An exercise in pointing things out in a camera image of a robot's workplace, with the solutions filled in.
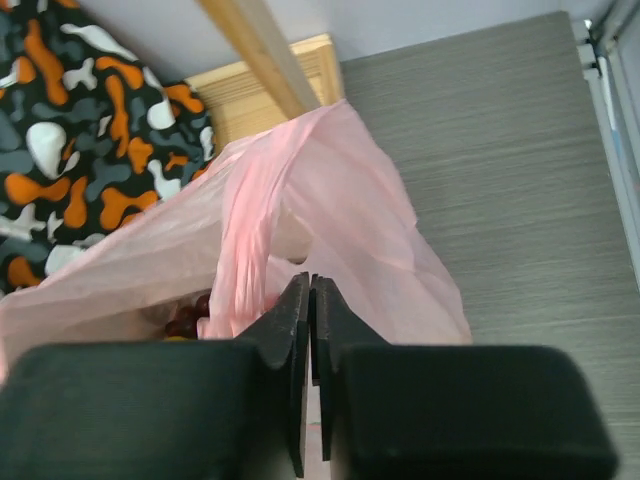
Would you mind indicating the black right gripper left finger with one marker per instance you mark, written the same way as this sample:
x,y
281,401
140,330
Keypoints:
x,y
218,409

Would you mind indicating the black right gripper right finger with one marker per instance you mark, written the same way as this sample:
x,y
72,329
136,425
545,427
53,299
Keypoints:
x,y
392,411

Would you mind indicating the pink plastic bag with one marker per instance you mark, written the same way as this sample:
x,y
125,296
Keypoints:
x,y
315,194

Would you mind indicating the fake red grapes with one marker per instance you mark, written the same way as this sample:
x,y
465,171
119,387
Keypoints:
x,y
186,319

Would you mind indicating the orange grey patterned garment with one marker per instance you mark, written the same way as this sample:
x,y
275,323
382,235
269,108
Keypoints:
x,y
90,138

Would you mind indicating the wooden clothes rack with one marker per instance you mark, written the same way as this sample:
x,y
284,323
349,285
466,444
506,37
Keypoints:
x,y
273,81

